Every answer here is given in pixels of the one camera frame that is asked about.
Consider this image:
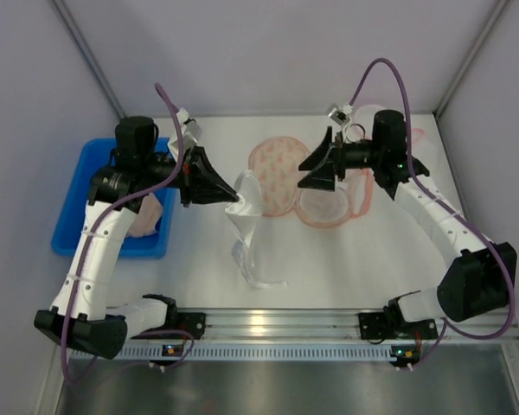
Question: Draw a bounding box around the floral orange laundry bag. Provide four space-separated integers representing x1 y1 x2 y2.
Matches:
248 137 375 228

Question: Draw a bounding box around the white satin bra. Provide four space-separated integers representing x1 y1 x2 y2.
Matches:
225 169 288 290

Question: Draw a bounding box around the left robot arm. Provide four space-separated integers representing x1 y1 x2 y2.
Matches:
34 115 239 359

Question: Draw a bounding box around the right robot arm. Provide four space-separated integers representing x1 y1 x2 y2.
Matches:
298 106 516 329

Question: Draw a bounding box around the pink trimmed mesh laundry bag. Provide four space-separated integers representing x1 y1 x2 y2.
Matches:
352 104 406 141

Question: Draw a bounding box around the pink bra in bin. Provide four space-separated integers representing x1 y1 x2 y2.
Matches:
126 193 163 238

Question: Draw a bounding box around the blue plastic bin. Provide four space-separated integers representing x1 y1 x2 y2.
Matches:
51 137 178 259

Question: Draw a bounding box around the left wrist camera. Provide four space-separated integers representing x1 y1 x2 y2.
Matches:
168 108 202 158

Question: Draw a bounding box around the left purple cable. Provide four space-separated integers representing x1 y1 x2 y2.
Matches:
60 82 195 382

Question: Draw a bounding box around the purple cable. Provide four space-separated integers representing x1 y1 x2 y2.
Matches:
349 58 516 371
60 82 195 382

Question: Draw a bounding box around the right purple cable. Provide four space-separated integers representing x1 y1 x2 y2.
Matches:
349 58 516 371

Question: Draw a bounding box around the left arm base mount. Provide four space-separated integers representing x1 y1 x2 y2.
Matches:
154 310 207 340

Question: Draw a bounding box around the aluminium mounting rail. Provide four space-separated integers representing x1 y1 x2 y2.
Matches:
68 307 519 362

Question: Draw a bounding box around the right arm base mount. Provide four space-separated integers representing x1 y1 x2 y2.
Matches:
358 311 439 343

